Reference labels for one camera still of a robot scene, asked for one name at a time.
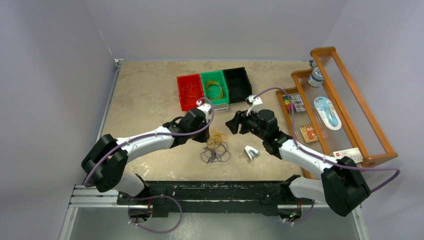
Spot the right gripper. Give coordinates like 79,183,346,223
225,107,267,141

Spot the yellow cable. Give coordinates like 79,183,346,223
206,129,230,147
204,81,224,101

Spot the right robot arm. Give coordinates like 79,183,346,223
225,109,371,217

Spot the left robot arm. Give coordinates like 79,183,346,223
81,103,214,205

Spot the white grey stapler case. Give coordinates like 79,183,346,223
213,103,229,114

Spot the black plastic bin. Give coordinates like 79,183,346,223
222,67,252,104

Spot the box of coloured markers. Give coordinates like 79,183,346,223
283,94,306,113

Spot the red plastic bin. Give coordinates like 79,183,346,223
176,73,204,112

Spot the green plastic bin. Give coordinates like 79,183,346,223
200,70,230,105

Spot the orange small card pack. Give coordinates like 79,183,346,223
299,124,319,143

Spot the wooden shelf rack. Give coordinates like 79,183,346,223
276,46,398,167

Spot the blue white blister pack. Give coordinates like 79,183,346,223
313,96,342,131

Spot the white round jar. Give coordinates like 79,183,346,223
308,66,325,88

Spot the white label box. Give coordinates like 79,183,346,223
332,147,364,164

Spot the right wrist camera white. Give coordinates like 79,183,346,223
246,95,263,116

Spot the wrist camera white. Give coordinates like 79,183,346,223
196,100,213,122
246,95,263,116

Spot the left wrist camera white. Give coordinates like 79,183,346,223
196,100,213,122

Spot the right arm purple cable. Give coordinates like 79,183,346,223
253,87,401,226

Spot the coiled yellow cable in bin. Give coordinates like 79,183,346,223
204,81,224,101

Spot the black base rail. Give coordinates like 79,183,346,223
117,175,311,220

